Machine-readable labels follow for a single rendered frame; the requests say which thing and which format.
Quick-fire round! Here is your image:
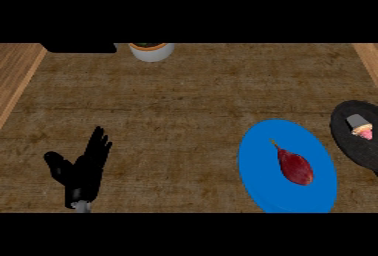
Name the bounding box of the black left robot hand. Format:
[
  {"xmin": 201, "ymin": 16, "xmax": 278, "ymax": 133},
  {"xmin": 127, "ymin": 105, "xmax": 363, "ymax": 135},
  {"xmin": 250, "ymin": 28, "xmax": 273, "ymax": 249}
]
[{"xmin": 43, "ymin": 125, "xmax": 114, "ymax": 210}]

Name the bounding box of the blue plate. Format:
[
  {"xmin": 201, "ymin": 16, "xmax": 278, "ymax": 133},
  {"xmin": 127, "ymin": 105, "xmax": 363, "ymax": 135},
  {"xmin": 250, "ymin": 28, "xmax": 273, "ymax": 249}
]
[{"xmin": 238, "ymin": 119, "xmax": 340, "ymax": 214}]

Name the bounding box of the black pan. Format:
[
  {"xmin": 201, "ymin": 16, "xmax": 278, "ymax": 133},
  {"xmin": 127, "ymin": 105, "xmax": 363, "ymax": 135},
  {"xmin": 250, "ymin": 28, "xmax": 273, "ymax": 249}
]
[{"xmin": 329, "ymin": 100, "xmax": 378, "ymax": 177}]

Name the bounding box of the pink frosted cupcake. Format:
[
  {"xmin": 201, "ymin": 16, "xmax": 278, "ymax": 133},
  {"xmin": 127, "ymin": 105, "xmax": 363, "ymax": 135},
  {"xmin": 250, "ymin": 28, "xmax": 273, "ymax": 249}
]
[{"xmin": 346, "ymin": 113, "xmax": 374, "ymax": 141}]

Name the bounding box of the black appliance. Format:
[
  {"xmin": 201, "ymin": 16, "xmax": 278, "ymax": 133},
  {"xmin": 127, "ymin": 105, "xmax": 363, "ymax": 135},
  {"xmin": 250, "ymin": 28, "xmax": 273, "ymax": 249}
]
[{"xmin": 40, "ymin": 43, "xmax": 118, "ymax": 54}]

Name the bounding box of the white plant pot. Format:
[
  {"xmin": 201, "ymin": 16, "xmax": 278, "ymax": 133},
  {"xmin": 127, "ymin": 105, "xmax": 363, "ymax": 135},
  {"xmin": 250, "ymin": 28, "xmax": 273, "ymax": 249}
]
[{"xmin": 127, "ymin": 43, "xmax": 176, "ymax": 63}]

